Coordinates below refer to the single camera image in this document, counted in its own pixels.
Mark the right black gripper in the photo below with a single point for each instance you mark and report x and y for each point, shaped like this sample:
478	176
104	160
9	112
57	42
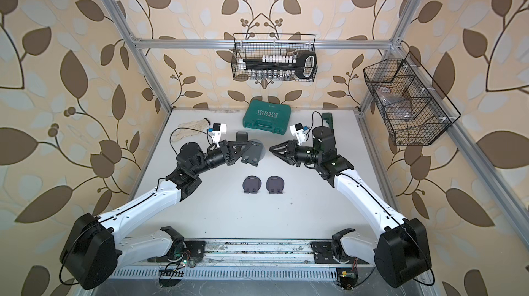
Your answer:
291	149

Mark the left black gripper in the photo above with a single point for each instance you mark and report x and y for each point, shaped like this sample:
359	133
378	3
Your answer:
227	152

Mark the black phone stand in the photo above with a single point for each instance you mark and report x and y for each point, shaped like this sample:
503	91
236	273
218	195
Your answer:
254	153
242	136

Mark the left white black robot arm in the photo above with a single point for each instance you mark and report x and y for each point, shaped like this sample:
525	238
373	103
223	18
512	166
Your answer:
118	224

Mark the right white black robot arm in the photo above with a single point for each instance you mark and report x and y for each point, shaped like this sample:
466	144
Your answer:
399	248

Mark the purple phone stand front right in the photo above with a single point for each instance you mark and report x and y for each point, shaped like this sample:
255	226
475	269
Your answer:
275	185

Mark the purple phone stand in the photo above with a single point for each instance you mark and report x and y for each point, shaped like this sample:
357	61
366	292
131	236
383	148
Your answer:
251	185
275	185

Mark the purple phone stand front left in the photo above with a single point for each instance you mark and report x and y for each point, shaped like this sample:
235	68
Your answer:
251	185

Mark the green plastic tool case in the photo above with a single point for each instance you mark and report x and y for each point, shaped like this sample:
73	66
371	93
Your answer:
269	117

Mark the white work glove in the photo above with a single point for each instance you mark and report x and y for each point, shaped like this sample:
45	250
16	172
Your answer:
188	129

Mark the green black hand tool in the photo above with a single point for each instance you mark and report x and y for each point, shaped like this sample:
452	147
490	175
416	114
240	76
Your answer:
327	119

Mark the black socket set holder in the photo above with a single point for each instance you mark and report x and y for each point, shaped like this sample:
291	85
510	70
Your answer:
300	65

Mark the clear plastic bag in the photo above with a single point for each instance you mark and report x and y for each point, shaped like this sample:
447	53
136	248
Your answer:
396	107

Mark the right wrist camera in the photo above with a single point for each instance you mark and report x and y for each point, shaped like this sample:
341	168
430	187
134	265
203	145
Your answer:
299	132

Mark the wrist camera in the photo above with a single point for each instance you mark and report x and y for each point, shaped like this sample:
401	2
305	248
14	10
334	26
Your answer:
216	131
299	132

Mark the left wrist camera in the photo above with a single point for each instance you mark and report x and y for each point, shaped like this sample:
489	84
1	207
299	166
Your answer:
216	131

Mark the black wire basket back wall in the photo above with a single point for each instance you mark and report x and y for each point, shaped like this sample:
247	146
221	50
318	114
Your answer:
254	44

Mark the black wire basket wall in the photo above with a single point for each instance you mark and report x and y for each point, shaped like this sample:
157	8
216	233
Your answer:
414	107
254	44

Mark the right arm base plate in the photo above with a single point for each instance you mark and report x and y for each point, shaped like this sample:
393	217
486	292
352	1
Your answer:
323	254

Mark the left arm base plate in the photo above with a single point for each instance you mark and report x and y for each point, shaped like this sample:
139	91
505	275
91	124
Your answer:
193	250

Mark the black wire basket right wall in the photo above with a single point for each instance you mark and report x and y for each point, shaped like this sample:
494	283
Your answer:
414	107

